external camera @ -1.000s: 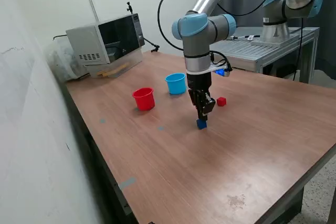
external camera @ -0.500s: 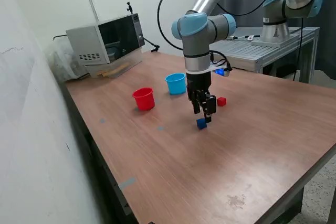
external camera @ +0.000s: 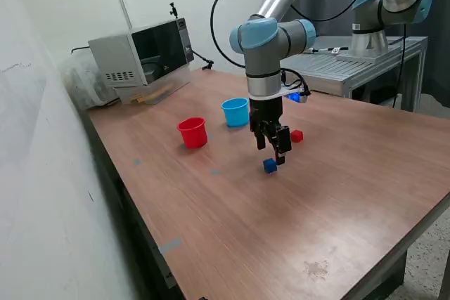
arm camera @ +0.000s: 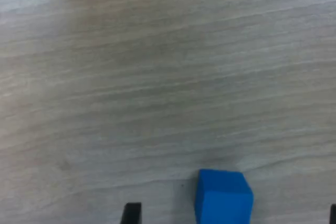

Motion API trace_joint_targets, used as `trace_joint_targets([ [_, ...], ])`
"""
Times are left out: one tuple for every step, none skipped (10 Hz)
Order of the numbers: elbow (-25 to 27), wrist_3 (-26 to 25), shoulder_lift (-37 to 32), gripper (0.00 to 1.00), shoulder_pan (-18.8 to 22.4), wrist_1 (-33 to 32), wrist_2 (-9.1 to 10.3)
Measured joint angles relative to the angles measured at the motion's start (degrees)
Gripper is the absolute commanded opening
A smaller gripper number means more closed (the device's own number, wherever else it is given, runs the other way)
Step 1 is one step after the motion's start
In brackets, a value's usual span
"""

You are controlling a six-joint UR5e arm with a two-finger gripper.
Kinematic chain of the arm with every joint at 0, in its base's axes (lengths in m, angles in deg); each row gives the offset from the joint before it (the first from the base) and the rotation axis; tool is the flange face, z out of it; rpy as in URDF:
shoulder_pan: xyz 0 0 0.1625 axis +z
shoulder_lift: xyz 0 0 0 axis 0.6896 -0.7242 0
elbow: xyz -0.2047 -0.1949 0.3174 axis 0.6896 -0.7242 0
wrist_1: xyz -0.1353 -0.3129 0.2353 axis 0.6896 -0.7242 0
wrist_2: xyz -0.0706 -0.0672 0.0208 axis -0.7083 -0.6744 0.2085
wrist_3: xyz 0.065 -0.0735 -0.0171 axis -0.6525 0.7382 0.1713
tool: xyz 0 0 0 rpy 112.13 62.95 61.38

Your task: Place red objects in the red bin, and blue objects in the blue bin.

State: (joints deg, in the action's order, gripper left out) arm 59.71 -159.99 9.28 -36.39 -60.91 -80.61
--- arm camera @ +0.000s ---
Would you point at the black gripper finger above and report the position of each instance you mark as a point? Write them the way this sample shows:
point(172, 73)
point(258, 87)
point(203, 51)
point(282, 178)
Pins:
point(132, 214)
point(333, 214)

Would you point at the blue cube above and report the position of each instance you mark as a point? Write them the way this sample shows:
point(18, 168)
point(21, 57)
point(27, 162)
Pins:
point(223, 200)

